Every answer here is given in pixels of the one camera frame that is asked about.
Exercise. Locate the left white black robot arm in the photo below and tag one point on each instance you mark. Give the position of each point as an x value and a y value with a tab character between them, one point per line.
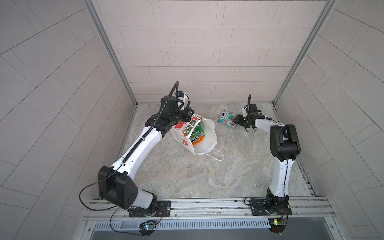
116	183

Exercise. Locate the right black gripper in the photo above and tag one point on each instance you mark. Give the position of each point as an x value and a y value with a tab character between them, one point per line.
239	120

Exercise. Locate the teal Fox's candy bag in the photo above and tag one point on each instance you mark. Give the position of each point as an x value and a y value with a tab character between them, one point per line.
228	118

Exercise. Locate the aluminium mounting rail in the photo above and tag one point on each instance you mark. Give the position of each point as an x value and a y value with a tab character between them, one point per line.
214	208

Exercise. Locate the left circuit board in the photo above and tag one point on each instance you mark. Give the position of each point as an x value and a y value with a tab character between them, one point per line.
148	226

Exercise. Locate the orange Fox's candy bag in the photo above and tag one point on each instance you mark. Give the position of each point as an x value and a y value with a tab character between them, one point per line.
197	140

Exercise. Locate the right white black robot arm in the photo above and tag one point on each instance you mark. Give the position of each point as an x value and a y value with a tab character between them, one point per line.
284	146

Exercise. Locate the white floral paper bag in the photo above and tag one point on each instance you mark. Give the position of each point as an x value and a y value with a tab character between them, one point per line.
183	130

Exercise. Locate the circuit board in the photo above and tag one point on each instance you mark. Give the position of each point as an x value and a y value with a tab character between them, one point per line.
148	226
277	225

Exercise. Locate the right circuit board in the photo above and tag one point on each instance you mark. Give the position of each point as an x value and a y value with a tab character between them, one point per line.
277	225

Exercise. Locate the green candy bag in bag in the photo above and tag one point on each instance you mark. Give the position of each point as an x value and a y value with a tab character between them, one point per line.
198	130

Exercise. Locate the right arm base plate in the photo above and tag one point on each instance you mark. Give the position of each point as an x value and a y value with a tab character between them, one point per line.
258	208

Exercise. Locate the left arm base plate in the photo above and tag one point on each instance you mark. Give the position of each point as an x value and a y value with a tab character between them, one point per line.
160	208

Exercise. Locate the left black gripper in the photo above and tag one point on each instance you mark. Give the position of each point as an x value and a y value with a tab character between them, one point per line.
186	115

